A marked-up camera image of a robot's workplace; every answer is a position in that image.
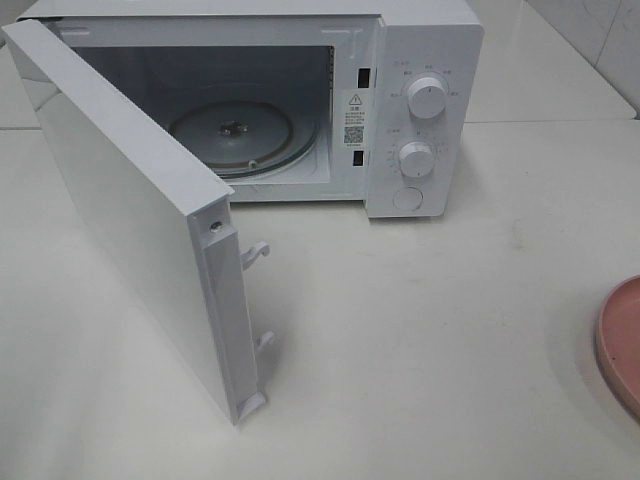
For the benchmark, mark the round white door button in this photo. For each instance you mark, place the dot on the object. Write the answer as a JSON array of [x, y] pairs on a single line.
[[408, 199]]

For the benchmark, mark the white microwave knob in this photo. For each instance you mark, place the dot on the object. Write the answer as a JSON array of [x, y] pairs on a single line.
[[416, 159], [426, 95]]

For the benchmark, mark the white microwave door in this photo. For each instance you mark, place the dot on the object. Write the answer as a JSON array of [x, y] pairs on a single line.
[[161, 215]]

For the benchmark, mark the pink round plate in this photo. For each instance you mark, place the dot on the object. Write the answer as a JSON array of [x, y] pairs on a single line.
[[617, 343]]

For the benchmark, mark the glass microwave turntable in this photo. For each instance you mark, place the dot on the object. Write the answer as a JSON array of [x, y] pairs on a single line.
[[243, 138]]

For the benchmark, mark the white warning label sticker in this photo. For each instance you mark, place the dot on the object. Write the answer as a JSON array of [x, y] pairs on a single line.
[[354, 108]]

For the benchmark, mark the white microwave oven body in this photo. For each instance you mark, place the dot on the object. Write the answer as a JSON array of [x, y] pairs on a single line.
[[171, 57]]

